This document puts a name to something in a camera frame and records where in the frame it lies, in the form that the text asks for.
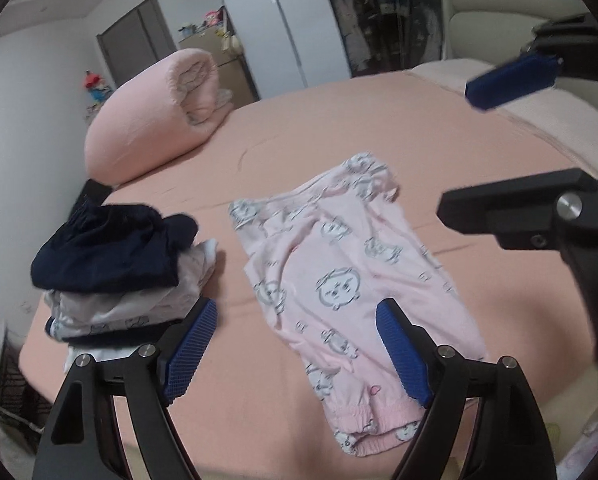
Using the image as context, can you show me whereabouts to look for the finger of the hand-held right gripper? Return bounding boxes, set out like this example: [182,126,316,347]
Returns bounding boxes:
[438,169,598,368]
[465,16,598,111]

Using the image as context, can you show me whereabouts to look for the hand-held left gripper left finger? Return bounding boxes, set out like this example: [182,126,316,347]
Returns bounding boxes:
[32,298,219,480]

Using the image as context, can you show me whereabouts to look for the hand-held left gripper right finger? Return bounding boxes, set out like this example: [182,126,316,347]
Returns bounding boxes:
[375,298,557,480]

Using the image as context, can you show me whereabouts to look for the pink printed pajama pants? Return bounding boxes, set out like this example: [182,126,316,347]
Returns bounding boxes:
[228,152,488,457]

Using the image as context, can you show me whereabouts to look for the grey padded headboard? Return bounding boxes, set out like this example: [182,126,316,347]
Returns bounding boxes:
[441,0,598,82]

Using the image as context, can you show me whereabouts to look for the flat textured pillow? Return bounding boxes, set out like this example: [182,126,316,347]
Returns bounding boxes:
[499,85,598,182]
[409,58,506,92]

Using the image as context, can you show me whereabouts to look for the pale white garment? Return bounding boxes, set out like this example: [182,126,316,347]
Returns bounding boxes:
[44,239,221,334]

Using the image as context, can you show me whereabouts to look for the white garment with navy trim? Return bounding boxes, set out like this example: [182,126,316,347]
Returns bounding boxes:
[44,310,181,362]

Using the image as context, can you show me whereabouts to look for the dark glass wardrobe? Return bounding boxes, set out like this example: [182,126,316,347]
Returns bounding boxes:
[314,0,448,82]

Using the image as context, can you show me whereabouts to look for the black bag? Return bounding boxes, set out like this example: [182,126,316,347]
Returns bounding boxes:
[69,180,113,222]

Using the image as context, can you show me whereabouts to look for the bed with pink sheet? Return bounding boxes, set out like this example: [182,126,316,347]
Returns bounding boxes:
[19,57,598,471]

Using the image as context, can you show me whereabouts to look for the rolled pink blanket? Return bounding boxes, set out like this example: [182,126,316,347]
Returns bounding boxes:
[85,48,235,187]

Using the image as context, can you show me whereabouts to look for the white wardrobe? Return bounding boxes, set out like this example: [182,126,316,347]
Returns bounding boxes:
[208,0,352,107]

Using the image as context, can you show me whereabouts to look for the white rack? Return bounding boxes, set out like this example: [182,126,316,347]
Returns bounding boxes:
[84,102,111,127]

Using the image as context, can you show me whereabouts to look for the beige cabinet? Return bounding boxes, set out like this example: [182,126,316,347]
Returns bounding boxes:
[179,27,260,109]

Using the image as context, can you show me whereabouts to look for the red-haired doll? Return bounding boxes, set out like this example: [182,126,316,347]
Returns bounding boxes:
[82,71,113,107]

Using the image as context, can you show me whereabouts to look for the grey door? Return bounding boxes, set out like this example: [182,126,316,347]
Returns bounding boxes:
[96,0,178,79]

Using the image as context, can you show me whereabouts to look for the black wire basket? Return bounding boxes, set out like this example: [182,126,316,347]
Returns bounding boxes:
[0,320,56,432]

